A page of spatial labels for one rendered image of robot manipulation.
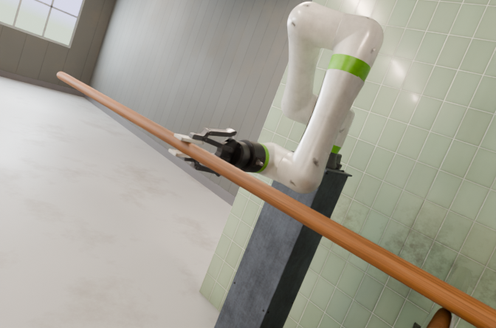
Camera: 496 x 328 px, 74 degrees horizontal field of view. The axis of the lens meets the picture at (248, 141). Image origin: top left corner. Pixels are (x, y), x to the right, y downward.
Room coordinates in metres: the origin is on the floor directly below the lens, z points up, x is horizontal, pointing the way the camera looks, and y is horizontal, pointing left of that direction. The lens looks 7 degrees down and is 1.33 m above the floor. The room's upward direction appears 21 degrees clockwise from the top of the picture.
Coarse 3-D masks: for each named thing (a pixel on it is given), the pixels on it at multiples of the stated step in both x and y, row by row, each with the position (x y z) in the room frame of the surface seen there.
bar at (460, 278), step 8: (456, 272) 0.62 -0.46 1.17; (464, 272) 0.62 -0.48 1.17; (456, 280) 0.55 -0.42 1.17; (464, 280) 0.57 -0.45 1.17; (464, 288) 0.53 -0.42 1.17; (432, 312) 0.40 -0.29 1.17; (440, 312) 0.39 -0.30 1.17; (448, 312) 0.40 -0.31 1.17; (432, 320) 0.37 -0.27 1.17; (440, 320) 0.37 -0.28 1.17; (448, 320) 0.38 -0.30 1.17; (456, 320) 0.41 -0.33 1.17
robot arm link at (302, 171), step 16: (336, 80) 0.94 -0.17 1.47; (352, 80) 0.94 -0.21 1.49; (320, 96) 0.97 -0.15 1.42; (336, 96) 0.93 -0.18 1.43; (352, 96) 0.94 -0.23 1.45; (320, 112) 0.94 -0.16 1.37; (336, 112) 0.93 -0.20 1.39; (320, 128) 0.93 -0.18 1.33; (336, 128) 0.94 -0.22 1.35; (304, 144) 0.94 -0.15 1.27; (320, 144) 0.92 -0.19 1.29; (288, 160) 0.94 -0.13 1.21; (304, 160) 0.91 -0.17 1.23; (320, 160) 0.92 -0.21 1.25; (288, 176) 0.92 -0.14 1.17; (304, 176) 0.90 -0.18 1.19; (320, 176) 0.92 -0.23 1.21; (304, 192) 0.92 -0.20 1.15
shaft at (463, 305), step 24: (96, 96) 1.02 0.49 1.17; (144, 120) 0.85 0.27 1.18; (192, 144) 0.74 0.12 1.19; (216, 168) 0.67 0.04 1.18; (264, 192) 0.59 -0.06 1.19; (312, 216) 0.53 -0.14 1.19; (336, 240) 0.50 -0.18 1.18; (360, 240) 0.48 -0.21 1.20; (384, 264) 0.45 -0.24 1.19; (408, 264) 0.44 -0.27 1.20; (432, 288) 0.41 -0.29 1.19; (456, 288) 0.41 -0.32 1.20; (456, 312) 0.40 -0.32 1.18; (480, 312) 0.38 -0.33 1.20
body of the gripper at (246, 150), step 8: (224, 144) 0.85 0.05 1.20; (232, 144) 0.87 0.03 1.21; (240, 144) 0.88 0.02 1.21; (216, 152) 0.85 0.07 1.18; (224, 152) 0.85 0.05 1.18; (240, 152) 0.88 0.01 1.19; (248, 152) 0.89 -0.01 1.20; (232, 160) 0.88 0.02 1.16; (240, 160) 0.87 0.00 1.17; (248, 160) 0.89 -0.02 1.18
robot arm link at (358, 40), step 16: (352, 16) 0.98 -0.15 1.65; (336, 32) 0.97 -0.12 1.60; (352, 32) 0.95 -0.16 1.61; (368, 32) 0.94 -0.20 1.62; (336, 48) 0.98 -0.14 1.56; (352, 48) 0.94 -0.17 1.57; (368, 48) 0.94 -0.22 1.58; (336, 64) 0.96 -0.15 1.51; (352, 64) 0.94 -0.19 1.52; (368, 64) 0.95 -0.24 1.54
